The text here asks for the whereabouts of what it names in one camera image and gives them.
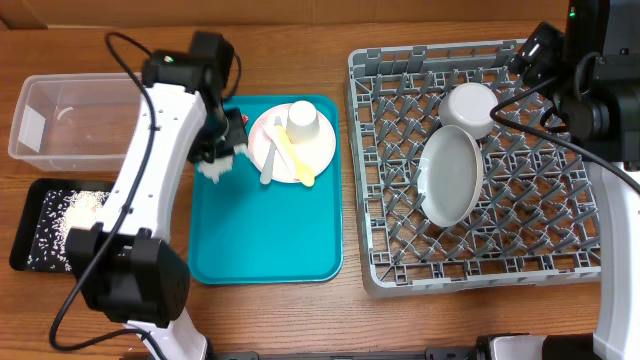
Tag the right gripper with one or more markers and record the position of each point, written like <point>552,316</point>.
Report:
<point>530,63</point>

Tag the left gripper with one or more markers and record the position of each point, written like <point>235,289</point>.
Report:
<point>236,135</point>

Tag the white napkin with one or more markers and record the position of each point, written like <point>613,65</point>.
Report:
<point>220,166</point>

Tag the white paper cup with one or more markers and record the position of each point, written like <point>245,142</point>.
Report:
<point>302,124</point>

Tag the grey bowl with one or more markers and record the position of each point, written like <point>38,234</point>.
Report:
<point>468,106</point>

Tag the grey plate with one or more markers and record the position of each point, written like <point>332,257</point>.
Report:
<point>450,176</point>

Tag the white rice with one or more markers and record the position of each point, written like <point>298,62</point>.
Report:
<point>70,215</point>

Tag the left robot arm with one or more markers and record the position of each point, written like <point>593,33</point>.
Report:
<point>123,264</point>

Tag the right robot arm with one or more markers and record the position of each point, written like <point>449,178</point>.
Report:
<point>590,73</point>

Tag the grey dishwasher rack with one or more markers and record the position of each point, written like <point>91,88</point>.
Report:
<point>536,220</point>

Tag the black waste tray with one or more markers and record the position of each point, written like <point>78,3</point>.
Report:
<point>31,211</point>

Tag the pink plate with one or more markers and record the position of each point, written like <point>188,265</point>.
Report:
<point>317,154</point>

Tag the yellow plastic spoon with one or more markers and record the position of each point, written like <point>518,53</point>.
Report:
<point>302,171</point>

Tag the teal serving tray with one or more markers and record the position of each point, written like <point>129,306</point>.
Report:
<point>244,232</point>

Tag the clear plastic bin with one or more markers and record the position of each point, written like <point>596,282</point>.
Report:
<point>74,122</point>

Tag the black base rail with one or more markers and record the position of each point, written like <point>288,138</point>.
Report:
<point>458,353</point>

